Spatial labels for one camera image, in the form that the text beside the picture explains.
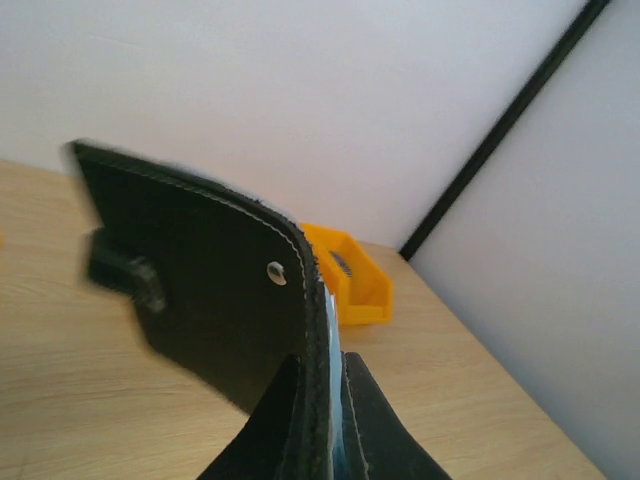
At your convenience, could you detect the black right rear frame post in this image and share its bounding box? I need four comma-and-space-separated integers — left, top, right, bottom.
399, 0, 611, 261

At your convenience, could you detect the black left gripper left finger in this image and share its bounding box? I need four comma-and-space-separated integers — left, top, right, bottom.
197, 355, 300, 480

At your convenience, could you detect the yellow bin with blue cards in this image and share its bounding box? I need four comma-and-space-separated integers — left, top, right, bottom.
301, 223, 394, 326

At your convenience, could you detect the blue card stack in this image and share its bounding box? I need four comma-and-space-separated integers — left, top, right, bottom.
330, 250, 353, 278

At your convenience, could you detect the black card holder wallet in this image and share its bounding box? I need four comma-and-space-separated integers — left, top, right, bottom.
64, 140, 336, 479

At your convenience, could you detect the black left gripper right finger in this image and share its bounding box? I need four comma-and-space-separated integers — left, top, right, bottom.
342, 352, 449, 480

